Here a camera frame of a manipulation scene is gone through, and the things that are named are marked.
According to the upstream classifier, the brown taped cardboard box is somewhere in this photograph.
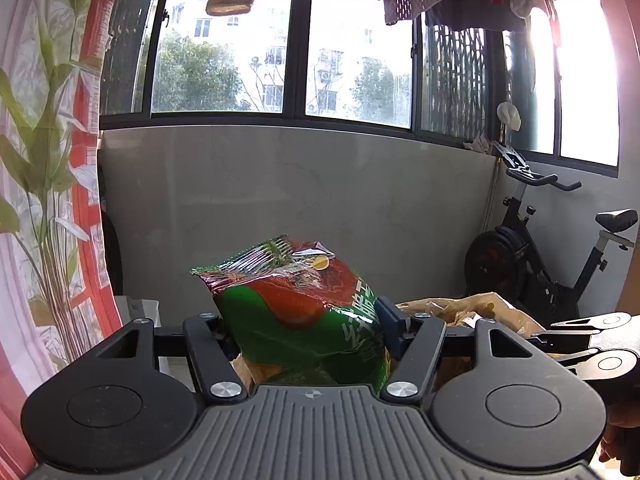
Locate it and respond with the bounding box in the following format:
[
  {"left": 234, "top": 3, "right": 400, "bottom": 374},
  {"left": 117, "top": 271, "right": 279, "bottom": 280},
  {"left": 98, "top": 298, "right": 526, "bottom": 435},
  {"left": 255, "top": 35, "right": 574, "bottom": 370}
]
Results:
[{"left": 230, "top": 292, "right": 561, "bottom": 386}]

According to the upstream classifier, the printed red curtain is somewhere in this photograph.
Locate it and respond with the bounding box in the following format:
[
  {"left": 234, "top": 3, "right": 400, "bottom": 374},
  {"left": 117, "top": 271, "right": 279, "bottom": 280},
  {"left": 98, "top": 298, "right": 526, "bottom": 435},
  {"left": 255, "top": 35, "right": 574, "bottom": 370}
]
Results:
[{"left": 0, "top": 0, "right": 127, "bottom": 480}]

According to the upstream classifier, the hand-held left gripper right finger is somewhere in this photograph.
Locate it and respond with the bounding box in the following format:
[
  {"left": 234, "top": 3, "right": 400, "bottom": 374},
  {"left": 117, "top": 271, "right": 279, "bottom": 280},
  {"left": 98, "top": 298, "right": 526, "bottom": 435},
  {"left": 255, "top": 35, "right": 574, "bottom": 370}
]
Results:
[{"left": 375, "top": 295, "right": 532, "bottom": 405}]

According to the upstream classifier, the black framed window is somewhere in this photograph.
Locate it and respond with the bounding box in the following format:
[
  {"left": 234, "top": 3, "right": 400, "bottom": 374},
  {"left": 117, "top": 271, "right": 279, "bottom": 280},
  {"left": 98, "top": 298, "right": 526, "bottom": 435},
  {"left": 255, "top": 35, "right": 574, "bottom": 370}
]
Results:
[{"left": 99, "top": 0, "right": 622, "bottom": 182}]

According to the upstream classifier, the red and green snack packet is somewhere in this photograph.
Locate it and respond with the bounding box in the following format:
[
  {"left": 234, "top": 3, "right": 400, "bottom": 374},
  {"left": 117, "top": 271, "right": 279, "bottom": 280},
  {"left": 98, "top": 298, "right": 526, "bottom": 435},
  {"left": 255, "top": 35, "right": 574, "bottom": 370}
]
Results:
[{"left": 190, "top": 233, "right": 394, "bottom": 394}]

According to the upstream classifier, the person's right hand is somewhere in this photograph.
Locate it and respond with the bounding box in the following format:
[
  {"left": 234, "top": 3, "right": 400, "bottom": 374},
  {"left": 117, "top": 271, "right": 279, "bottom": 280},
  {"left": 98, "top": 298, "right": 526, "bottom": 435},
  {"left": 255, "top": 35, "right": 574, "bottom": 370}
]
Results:
[{"left": 600, "top": 400, "right": 640, "bottom": 464}]

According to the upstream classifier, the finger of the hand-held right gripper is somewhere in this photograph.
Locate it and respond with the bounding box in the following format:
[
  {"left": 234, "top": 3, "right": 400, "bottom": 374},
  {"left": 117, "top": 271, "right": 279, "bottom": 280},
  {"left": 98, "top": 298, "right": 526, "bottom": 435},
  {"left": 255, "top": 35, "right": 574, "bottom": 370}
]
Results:
[
  {"left": 569, "top": 355, "right": 601, "bottom": 379},
  {"left": 525, "top": 317, "right": 604, "bottom": 354}
]

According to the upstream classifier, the white paper bag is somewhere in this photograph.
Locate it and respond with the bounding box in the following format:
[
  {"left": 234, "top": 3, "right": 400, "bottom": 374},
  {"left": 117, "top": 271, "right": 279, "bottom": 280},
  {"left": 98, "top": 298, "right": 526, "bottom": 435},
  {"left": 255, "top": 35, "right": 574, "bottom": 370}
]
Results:
[{"left": 114, "top": 296, "right": 161, "bottom": 330}]

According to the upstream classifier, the black exercise bike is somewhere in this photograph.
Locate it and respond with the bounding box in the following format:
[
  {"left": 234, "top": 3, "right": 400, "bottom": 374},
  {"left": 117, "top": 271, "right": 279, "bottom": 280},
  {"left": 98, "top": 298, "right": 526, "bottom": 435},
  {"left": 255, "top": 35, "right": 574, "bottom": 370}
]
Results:
[{"left": 463, "top": 142, "right": 640, "bottom": 329}]

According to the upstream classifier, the beige cloth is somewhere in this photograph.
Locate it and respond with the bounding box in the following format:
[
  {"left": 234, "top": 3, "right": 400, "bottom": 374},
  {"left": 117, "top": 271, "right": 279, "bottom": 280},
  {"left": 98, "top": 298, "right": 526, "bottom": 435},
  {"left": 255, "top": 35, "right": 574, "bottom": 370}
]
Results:
[{"left": 463, "top": 134, "right": 497, "bottom": 156}]

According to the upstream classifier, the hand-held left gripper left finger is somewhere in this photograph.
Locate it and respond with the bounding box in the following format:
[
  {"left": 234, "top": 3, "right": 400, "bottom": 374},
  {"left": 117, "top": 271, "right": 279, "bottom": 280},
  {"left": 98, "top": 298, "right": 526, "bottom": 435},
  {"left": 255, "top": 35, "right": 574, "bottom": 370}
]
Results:
[{"left": 94, "top": 311, "right": 250, "bottom": 405}]

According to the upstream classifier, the white cloth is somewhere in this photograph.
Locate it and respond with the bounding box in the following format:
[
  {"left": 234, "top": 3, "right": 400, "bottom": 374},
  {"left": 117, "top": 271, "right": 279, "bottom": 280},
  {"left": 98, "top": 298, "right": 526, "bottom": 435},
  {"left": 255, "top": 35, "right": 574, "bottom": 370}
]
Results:
[{"left": 497, "top": 101, "right": 522, "bottom": 134}]

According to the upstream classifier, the dark hanging garment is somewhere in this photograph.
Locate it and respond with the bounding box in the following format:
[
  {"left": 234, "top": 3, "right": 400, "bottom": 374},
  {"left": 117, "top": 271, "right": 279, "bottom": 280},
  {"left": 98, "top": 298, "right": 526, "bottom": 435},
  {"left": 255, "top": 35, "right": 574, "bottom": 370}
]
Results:
[{"left": 425, "top": 0, "right": 531, "bottom": 34}]

